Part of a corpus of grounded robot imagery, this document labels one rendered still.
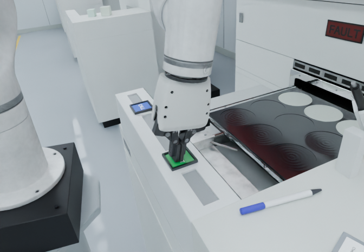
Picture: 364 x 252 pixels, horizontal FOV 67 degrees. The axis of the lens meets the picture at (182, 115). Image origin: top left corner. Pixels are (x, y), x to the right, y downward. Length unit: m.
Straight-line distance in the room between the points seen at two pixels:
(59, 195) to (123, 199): 1.28
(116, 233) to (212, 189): 1.28
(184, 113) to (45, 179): 0.35
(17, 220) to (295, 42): 0.94
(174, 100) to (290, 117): 0.45
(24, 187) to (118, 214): 1.20
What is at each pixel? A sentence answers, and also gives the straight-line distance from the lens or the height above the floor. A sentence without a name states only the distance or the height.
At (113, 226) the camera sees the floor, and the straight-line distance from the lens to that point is 1.77.
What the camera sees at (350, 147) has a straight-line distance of 0.52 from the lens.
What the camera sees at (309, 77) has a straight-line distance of 1.02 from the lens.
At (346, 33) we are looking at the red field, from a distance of 0.92.
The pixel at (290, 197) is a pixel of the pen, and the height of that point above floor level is 0.97.
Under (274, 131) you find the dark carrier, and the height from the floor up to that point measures 0.90.
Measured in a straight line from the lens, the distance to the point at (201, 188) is 0.50.
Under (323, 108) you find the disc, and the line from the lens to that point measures 0.91.
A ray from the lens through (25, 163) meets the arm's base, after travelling 0.64.
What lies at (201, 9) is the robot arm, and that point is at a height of 1.24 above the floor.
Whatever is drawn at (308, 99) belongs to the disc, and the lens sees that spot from 0.95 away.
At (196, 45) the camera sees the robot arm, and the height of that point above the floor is 1.19.
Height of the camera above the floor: 1.31
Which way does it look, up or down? 29 degrees down
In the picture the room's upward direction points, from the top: 5 degrees counter-clockwise
